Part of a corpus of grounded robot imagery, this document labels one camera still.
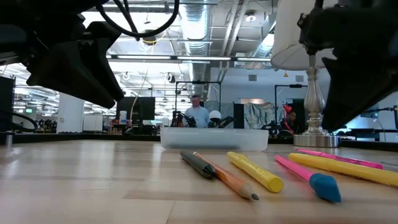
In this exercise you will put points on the silver ceiling air duct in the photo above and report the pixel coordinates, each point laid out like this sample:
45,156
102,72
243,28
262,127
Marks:
194,25

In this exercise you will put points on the short yellow highlighter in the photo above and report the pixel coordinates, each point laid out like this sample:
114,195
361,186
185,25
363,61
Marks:
255,171

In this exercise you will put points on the black ceiling dome camera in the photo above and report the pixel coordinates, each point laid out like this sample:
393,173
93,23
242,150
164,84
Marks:
150,39

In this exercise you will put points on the white globe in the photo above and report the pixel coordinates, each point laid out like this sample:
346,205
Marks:
215,115

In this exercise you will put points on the black metal frame stand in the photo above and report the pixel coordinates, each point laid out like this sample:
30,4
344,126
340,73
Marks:
289,86
199,82

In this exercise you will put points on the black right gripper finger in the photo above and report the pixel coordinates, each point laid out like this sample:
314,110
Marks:
357,90

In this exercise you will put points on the white cylindrical container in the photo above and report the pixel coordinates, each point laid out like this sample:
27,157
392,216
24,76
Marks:
123,117

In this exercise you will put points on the silver table lamp white shade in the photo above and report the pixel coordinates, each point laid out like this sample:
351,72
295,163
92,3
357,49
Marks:
314,102

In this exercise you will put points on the black cabinet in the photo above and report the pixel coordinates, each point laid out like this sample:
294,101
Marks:
7,102

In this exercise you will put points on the orange wooden pencil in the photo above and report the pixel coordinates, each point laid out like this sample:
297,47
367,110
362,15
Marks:
230,180

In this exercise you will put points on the translucent plastic supply box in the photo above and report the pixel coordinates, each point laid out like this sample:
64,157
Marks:
214,140

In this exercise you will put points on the pink highlighter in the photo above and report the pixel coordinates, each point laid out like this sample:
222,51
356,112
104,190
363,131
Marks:
342,158

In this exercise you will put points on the long slim yellow highlighter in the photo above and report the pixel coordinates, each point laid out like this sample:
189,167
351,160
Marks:
342,168

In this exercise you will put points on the ceiling light bar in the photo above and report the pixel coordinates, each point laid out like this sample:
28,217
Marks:
202,58

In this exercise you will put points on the black computer monitor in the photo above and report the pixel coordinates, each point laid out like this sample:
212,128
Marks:
140,109

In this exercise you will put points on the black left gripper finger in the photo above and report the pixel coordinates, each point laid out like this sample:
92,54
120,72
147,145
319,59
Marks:
68,71
105,40

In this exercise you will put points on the person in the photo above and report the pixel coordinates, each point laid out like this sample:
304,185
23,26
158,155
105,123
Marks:
199,116
292,121

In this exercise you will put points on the red object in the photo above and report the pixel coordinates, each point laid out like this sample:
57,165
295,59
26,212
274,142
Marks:
286,109

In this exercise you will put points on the grey pen with black cap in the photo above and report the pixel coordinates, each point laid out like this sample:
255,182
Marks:
199,165

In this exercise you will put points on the pink pencil blue eraser cap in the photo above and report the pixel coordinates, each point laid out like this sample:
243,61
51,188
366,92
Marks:
295,169

